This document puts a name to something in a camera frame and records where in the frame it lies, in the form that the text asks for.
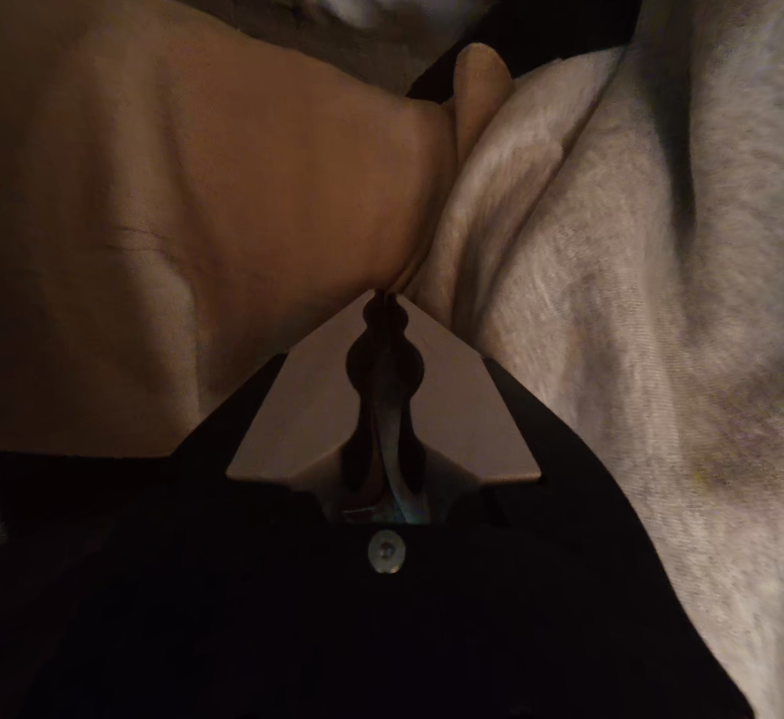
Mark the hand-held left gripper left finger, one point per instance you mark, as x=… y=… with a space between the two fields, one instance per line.
x=294 y=419

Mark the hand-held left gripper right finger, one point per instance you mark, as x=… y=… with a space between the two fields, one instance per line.
x=478 y=425

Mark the person's beige pants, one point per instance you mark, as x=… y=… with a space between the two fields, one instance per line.
x=184 y=210

